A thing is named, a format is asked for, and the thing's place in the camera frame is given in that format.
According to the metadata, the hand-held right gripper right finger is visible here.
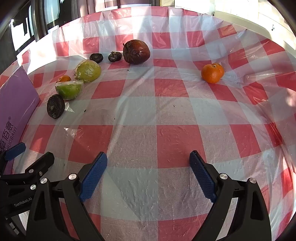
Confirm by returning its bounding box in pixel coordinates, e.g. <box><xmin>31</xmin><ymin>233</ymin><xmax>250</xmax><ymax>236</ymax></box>
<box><xmin>189</xmin><ymin>150</ymin><xmax>271</xmax><ymax>241</ymax></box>

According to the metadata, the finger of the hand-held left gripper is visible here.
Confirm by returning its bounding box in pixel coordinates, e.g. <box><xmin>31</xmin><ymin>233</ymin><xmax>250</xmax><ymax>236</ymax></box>
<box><xmin>0</xmin><ymin>142</ymin><xmax>26</xmax><ymax>174</ymax></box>
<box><xmin>7</xmin><ymin>152</ymin><xmax>55</xmax><ymax>186</ymax></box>

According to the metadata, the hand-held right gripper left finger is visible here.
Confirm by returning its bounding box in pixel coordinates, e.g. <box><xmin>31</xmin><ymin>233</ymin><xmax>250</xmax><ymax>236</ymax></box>
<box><xmin>26</xmin><ymin>152</ymin><xmax>108</xmax><ymax>241</ymax></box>

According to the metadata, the plastic-wrapped green fruit half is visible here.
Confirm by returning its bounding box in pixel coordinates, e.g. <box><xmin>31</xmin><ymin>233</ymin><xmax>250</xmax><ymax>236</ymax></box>
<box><xmin>74</xmin><ymin>60</ymin><xmax>102</xmax><ymax>83</ymax></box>
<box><xmin>55</xmin><ymin>79</ymin><xmax>84</xmax><ymax>100</ymax></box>

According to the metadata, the dark red pomegranate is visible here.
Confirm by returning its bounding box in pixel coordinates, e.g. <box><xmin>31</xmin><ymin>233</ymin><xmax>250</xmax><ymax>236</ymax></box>
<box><xmin>122</xmin><ymin>39</ymin><xmax>151</xmax><ymax>65</ymax></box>

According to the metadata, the purple cardboard box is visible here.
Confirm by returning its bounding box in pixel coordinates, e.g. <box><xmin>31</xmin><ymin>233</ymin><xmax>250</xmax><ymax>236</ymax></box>
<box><xmin>0</xmin><ymin>65</ymin><xmax>41</xmax><ymax>168</ymax></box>

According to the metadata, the dark water chestnut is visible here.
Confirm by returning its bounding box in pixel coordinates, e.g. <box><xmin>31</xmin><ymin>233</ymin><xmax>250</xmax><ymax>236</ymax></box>
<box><xmin>47</xmin><ymin>94</ymin><xmax>65</xmax><ymax>119</ymax></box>
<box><xmin>108</xmin><ymin>51</ymin><xmax>122</xmax><ymax>62</ymax></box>
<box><xmin>90</xmin><ymin>53</ymin><xmax>104</xmax><ymax>64</ymax></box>

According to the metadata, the red white checked plastic tablecloth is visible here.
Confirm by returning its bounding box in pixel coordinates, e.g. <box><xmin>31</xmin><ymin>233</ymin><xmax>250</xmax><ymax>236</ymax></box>
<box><xmin>0</xmin><ymin>6</ymin><xmax>296</xmax><ymax>241</ymax></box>

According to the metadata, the dark window frame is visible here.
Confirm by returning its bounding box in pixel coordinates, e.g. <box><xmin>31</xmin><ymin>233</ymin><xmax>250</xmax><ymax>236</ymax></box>
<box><xmin>0</xmin><ymin>0</ymin><xmax>93</xmax><ymax>70</ymax></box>

